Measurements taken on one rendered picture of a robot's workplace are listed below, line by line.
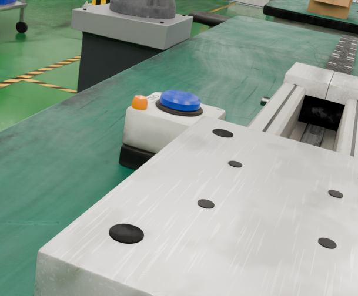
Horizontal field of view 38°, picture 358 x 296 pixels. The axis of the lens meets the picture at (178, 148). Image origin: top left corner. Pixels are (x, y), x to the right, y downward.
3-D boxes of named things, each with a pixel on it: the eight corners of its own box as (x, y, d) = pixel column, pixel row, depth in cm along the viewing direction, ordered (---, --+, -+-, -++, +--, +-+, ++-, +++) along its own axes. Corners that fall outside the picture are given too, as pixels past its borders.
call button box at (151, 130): (149, 141, 58) (157, 87, 55) (231, 166, 55) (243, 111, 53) (117, 164, 51) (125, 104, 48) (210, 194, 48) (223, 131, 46)
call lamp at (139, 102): (135, 103, 50) (137, 91, 49) (149, 107, 49) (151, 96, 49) (129, 107, 48) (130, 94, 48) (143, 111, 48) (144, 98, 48)
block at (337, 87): (260, 125, 70) (277, 57, 67) (352, 150, 67) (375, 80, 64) (246, 144, 62) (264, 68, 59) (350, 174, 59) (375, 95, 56)
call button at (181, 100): (166, 104, 53) (169, 86, 53) (202, 114, 52) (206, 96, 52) (151, 113, 50) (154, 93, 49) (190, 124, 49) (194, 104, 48)
